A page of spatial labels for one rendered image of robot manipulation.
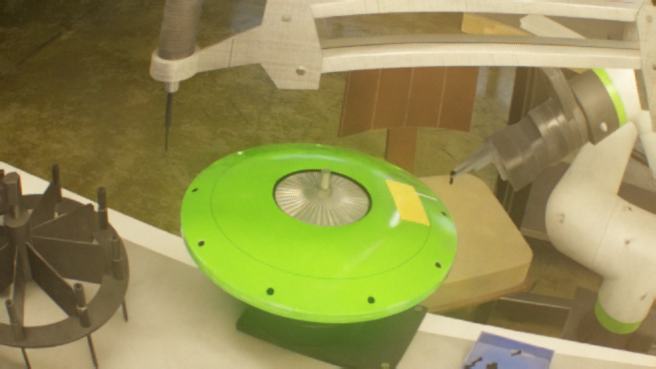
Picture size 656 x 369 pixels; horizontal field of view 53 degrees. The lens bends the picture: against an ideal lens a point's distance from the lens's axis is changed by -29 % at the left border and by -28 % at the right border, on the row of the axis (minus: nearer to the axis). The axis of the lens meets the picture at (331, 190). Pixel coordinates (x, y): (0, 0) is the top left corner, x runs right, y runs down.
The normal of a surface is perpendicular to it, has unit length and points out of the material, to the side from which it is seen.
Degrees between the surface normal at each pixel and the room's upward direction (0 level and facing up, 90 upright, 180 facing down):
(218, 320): 0
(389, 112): 90
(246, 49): 90
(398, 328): 0
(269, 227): 11
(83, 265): 87
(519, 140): 32
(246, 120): 0
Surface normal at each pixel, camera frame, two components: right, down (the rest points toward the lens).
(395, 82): 0.43, 0.54
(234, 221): -0.14, -0.73
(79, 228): 0.69, 0.42
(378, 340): 0.13, -0.82
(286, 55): -0.08, 0.54
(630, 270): -0.61, 0.36
